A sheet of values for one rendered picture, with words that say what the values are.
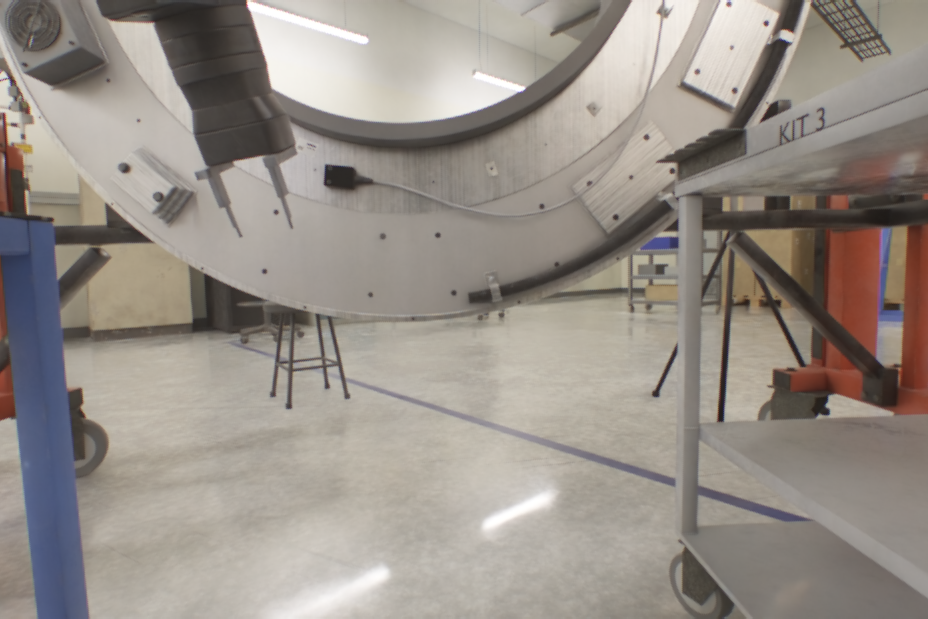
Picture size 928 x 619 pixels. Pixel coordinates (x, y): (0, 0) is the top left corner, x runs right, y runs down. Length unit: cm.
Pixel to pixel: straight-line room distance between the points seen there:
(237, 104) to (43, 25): 62
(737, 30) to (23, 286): 102
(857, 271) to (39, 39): 176
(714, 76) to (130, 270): 493
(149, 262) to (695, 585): 500
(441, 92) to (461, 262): 713
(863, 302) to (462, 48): 740
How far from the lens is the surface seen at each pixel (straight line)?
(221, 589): 107
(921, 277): 145
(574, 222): 87
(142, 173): 96
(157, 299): 535
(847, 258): 160
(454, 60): 826
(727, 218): 123
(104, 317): 531
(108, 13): 44
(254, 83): 48
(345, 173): 85
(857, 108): 54
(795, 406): 166
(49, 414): 61
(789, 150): 60
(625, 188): 89
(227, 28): 47
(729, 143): 69
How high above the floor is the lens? 54
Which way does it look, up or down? 4 degrees down
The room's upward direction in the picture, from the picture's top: 1 degrees counter-clockwise
